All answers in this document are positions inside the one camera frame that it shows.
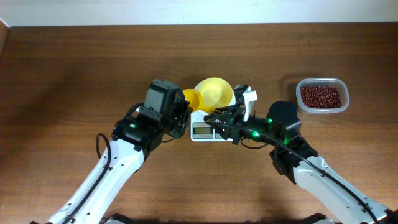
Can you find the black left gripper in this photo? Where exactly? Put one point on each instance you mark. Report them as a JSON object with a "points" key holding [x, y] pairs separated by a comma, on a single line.
{"points": [[181, 112]]}

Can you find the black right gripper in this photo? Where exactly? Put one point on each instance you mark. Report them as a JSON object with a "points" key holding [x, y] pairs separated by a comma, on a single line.
{"points": [[235, 115]]}

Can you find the yellow plastic scoop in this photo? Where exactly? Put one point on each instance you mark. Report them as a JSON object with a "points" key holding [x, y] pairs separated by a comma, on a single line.
{"points": [[196, 102]]}

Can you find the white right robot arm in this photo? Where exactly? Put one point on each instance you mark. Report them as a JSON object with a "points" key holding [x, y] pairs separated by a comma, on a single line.
{"points": [[293, 157]]}

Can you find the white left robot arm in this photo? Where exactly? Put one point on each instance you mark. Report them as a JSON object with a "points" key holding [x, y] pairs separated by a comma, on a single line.
{"points": [[165, 111]]}

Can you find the yellow plastic bowl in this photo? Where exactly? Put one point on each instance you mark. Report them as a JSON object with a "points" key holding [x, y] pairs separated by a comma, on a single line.
{"points": [[216, 92]]}

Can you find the white digital kitchen scale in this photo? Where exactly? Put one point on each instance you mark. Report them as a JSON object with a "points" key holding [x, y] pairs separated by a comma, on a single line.
{"points": [[200, 131]]}

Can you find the red beans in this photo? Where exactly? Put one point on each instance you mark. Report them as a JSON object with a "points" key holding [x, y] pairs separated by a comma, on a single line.
{"points": [[320, 97]]}

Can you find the clear plastic container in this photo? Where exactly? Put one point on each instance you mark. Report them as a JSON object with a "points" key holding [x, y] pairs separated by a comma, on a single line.
{"points": [[336, 83]]}

